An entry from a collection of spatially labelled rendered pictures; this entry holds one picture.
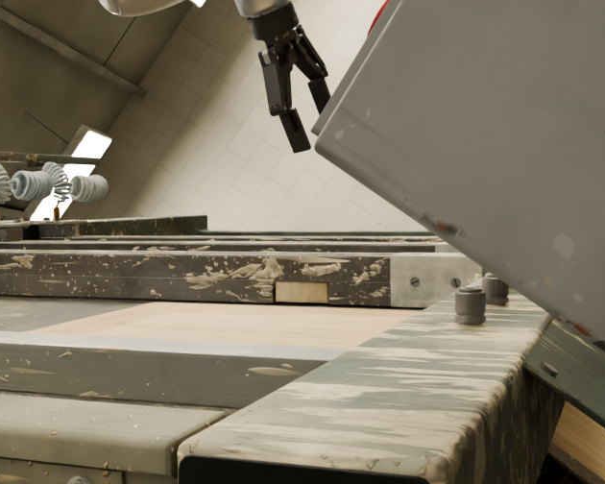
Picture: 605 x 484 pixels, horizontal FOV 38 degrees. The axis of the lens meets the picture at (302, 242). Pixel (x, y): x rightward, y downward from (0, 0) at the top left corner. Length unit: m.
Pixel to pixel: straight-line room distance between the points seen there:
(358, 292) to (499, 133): 0.90
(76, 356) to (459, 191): 0.45
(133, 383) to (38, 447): 0.27
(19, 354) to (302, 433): 0.40
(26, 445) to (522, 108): 0.27
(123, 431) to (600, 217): 0.23
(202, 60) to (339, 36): 1.07
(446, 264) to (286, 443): 0.82
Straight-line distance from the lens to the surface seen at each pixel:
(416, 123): 0.34
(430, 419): 0.43
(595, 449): 1.52
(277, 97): 1.36
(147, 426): 0.43
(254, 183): 6.54
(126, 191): 6.93
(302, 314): 1.03
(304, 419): 0.43
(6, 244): 1.87
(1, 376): 0.78
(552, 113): 0.34
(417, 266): 1.20
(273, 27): 1.39
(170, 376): 0.68
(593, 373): 0.70
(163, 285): 1.35
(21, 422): 0.45
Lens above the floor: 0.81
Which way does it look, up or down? 15 degrees up
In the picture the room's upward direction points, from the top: 54 degrees counter-clockwise
